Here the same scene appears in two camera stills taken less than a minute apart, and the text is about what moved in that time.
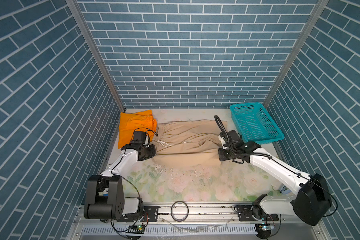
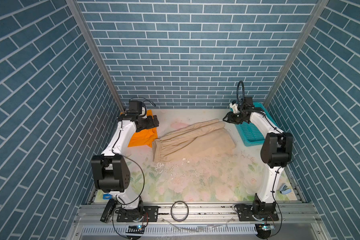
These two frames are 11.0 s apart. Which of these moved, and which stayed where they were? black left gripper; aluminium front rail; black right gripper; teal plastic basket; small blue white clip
Moved: black left gripper; black right gripper
Stayed: teal plastic basket; aluminium front rail; small blue white clip
